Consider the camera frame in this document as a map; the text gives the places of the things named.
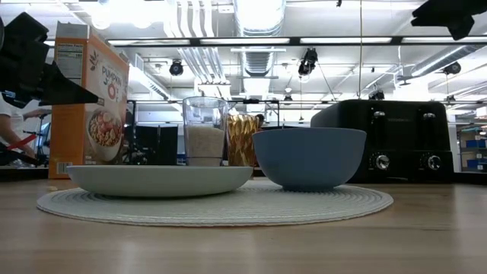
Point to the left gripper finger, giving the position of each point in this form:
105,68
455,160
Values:
64,91

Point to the black aluminium table frame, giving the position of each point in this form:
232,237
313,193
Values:
342,40

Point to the pale round plate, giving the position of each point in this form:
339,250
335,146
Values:
160,180

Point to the blue bowl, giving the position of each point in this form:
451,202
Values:
309,160

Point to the person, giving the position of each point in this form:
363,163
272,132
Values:
9,122

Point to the amber ribbed tumbler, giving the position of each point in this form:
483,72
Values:
241,141

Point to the orange cereal box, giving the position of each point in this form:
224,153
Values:
72,129

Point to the black four-slot toaster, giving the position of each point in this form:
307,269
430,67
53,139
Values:
399,133

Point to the black overhead camera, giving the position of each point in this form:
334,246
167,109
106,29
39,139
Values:
308,62

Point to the white grains filling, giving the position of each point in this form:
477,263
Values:
204,146

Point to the black track spotlight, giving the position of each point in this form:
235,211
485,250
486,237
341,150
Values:
452,67
176,68

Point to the white woven round placemat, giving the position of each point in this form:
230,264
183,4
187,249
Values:
213,209

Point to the clear drinking glass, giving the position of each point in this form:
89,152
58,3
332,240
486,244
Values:
205,114

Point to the shelf with blue bins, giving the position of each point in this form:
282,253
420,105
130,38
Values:
473,148

